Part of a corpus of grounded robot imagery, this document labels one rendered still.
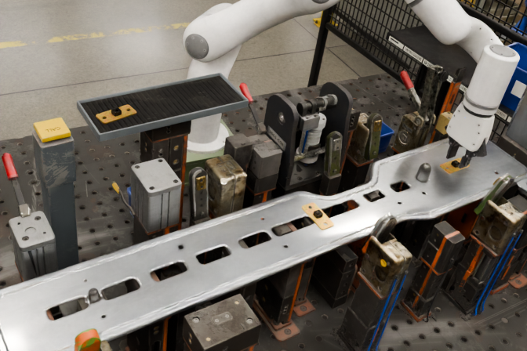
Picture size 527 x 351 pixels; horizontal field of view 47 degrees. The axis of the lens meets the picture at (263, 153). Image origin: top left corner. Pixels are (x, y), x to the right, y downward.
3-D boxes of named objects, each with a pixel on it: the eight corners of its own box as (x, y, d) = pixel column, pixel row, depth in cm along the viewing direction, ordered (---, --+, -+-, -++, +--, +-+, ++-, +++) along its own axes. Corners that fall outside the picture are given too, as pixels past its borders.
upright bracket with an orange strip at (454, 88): (408, 204, 196) (459, 69, 166) (406, 202, 196) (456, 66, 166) (416, 202, 197) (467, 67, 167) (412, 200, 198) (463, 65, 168)
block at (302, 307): (298, 317, 155) (320, 237, 137) (270, 281, 163) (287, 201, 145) (315, 309, 157) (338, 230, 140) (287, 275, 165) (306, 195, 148)
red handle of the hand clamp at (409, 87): (423, 121, 167) (399, 70, 170) (418, 124, 169) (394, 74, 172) (434, 118, 169) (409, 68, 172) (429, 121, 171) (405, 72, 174)
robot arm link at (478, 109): (457, 91, 152) (453, 101, 154) (485, 110, 146) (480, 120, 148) (480, 85, 156) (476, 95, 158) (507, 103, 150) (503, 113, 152)
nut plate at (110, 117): (103, 124, 131) (103, 120, 130) (95, 116, 133) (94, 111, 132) (137, 113, 136) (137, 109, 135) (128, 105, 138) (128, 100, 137)
